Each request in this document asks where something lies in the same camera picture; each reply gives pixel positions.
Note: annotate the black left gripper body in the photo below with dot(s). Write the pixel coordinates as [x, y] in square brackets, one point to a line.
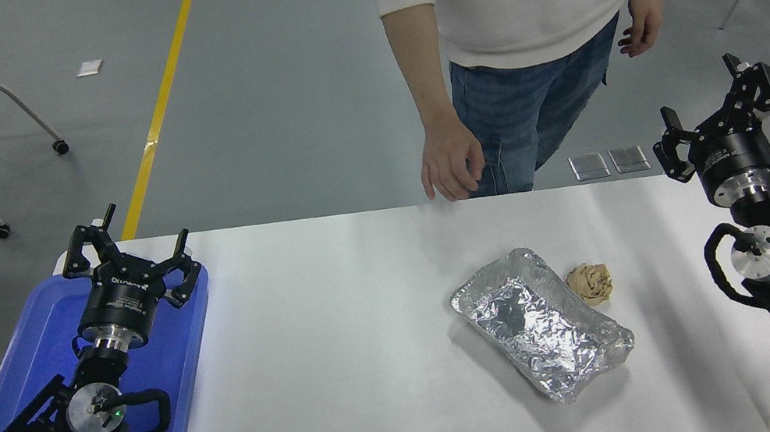
[119, 302]

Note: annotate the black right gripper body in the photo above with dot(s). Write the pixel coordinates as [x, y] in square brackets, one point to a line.
[735, 158]

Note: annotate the silver foil tray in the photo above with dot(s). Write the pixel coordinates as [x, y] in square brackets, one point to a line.
[531, 325]

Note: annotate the person's right forearm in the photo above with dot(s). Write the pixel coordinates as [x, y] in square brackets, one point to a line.
[418, 67]

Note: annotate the person's left hand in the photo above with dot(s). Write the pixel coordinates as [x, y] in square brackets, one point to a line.
[644, 16]

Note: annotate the person's right hand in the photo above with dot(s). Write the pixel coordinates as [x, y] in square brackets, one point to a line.
[450, 157]

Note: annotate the metal floor plate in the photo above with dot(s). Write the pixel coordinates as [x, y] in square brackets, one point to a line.
[589, 166]
[629, 159]

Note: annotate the crumpled tan paper ball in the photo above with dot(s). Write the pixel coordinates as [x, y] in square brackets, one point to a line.
[590, 283]

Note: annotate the white paper scrap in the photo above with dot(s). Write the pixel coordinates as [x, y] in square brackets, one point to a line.
[89, 68]

